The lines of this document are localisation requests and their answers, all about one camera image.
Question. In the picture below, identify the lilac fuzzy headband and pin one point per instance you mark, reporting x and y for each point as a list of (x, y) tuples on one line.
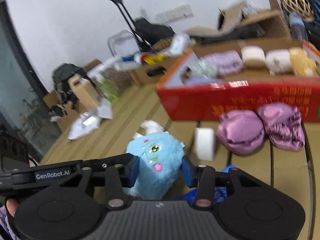
[(227, 63)]

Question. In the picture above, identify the iridescent mesh bath puff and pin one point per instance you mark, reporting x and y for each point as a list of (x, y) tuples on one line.
[(204, 68)]

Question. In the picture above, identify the cardboard boxes on floor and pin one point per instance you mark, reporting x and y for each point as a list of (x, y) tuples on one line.
[(64, 115)]

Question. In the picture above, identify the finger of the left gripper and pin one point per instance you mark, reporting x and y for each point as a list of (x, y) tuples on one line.
[(39, 177)]

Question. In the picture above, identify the white tape roll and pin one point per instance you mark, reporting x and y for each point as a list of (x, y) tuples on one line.
[(204, 143)]

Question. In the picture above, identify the small brown cardboard tray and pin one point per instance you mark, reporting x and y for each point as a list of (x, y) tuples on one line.
[(146, 74)]

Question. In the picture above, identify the white plastic bottle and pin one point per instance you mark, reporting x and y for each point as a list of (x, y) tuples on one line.
[(180, 42)]

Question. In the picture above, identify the wall power sockets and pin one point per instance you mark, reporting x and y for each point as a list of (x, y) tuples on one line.
[(183, 11)]

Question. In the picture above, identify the purple satin scrunchie bonnet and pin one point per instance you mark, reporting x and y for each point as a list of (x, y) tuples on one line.
[(244, 131)]

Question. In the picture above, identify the person's left hand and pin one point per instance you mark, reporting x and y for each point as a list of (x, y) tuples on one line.
[(12, 205)]

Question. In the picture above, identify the large open cardboard box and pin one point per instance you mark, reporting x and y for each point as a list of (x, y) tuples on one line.
[(265, 23)]

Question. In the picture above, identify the folding slatted camping table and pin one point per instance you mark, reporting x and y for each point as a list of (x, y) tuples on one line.
[(289, 172)]

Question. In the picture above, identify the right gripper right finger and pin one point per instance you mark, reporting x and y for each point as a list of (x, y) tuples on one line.
[(203, 179)]

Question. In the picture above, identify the blue water bottle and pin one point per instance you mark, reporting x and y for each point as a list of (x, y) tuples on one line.
[(297, 27)]

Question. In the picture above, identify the yellow white plush toy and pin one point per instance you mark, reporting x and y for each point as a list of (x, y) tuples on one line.
[(293, 60)]

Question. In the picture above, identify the white paper sheets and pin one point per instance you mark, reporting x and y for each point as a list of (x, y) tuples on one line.
[(104, 111)]

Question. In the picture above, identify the woven rattan ball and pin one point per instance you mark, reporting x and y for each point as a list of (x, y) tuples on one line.
[(302, 7)]

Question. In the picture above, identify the folded metal step stool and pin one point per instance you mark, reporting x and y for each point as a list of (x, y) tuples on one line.
[(123, 44)]

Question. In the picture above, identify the light blue plush toy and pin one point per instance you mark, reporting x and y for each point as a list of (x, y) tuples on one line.
[(160, 157)]

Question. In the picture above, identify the silver foil packet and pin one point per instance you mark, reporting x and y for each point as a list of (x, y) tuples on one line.
[(91, 122)]

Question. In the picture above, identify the black grey backpack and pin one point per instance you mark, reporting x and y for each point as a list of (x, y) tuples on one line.
[(61, 76)]

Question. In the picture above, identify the red orange cardboard tray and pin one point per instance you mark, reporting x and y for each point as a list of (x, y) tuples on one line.
[(247, 90)]

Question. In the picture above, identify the glass sliding door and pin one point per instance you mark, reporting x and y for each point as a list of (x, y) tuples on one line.
[(23, 111)]

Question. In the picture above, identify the green spray bottle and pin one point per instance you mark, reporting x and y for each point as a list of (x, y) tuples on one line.
[(107, 89)]

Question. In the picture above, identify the black trolley cart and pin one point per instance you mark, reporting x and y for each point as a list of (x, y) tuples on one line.
[(146, 34)]

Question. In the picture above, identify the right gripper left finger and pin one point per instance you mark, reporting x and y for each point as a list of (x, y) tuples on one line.
[(123, 174)]

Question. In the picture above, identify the clear container with lid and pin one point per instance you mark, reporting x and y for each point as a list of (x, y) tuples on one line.
[(121, 79)]

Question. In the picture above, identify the wooden block box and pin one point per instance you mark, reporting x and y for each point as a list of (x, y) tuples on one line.
[(84, 91)]

